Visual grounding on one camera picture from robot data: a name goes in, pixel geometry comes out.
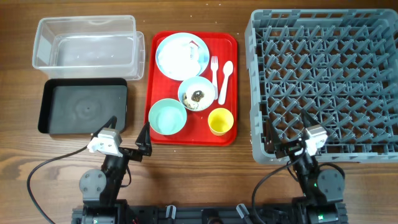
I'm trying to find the yellow cup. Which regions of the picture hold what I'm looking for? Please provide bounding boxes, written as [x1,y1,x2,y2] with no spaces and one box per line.
[208,108,234,136]

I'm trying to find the white paper waste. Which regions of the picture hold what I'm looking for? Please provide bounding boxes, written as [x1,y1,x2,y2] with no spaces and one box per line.
[188,40,199,61]

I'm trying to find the light blue plate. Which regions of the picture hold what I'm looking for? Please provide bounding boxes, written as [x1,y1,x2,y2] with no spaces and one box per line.
[155,32,210,81]

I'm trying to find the rice and food leftovers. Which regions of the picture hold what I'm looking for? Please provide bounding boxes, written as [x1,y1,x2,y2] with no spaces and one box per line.
[182,90,205,111]

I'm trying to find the clear plastic bin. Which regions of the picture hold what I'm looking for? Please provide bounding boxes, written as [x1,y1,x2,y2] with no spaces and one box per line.
[32,15,145,80]

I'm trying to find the grey dishwasher rack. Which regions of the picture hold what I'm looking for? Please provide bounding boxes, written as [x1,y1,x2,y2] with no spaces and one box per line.
[244,9,397,164]

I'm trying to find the red serving tray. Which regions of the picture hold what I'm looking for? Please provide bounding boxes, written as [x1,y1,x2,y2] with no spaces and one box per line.
[144,31,238,146]

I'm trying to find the mint green bowl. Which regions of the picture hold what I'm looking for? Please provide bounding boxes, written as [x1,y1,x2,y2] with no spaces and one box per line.
[148,98,187,136]

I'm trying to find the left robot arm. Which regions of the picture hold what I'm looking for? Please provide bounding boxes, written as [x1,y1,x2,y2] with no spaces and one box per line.
[73,116,152,223]

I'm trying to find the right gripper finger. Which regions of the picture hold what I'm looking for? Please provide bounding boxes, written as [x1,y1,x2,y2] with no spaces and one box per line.
[301,109,318,128]
[265,119,282,153]

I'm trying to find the black mounting rail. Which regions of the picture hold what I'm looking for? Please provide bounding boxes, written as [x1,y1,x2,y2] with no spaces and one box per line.
[71,203,348,224]

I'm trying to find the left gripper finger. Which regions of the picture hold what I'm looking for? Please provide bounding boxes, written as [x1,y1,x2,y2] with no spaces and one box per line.
[93,116,117,137]
[135,122,152,149]

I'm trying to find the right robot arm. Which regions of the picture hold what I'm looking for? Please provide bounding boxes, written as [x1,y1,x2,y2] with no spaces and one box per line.
[266,110,345,223]

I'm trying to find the black waste tray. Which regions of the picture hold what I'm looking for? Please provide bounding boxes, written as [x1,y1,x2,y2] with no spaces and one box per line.
[37,78,128,134]

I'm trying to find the blue bowl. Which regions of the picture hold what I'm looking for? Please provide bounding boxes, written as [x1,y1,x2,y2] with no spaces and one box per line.
[177,76,215,111]

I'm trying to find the white plastic spoon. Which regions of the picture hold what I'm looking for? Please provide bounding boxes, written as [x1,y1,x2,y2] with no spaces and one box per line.
[218,61,234,105]

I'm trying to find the white plastic fork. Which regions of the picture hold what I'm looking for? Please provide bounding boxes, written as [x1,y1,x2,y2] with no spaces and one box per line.
[210,56,218,100]

